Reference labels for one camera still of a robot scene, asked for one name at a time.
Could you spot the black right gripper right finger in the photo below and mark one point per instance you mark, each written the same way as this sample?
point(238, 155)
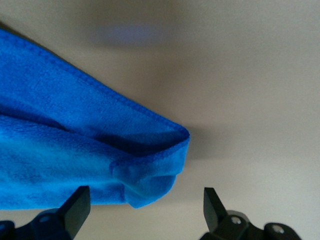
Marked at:
point(212, 207)

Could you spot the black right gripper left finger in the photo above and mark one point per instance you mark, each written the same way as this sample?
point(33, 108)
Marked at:
point(77, 207)

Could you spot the blue microfibre towel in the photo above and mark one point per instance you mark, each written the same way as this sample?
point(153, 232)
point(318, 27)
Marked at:
point(62, 137)

